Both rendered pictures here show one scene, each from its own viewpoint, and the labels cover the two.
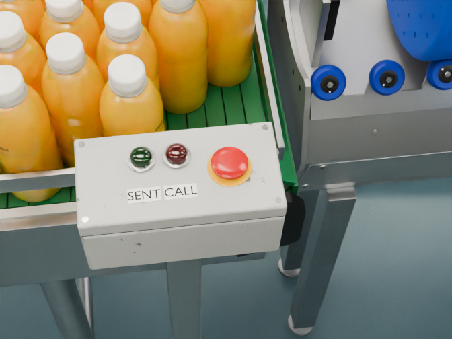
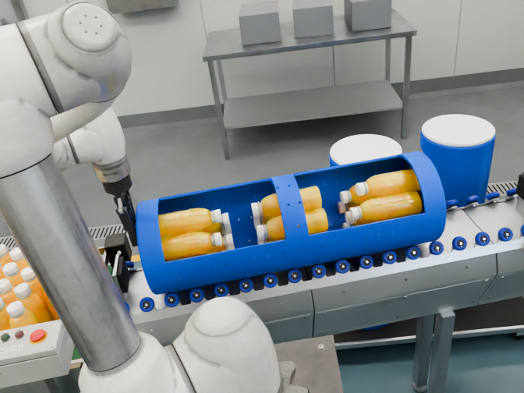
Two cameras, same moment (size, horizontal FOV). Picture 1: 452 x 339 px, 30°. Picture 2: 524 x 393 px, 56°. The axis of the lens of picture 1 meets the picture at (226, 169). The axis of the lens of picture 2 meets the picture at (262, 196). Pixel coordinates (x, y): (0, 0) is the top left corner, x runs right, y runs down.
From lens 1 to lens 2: 80 cm
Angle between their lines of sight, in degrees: 26
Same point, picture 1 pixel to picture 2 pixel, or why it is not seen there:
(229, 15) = not seen: hidden behind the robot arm
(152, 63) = (37, 306)
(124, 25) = (19, 291)
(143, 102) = (22, 319)
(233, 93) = not seen: hidden behind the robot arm
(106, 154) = not seen: outside the picture
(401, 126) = (163, 327)
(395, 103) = (155, 316)
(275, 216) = (52, 354)
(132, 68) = (16, 306)
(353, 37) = (145, 292)
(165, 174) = (12, 342)
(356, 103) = (138, 317)
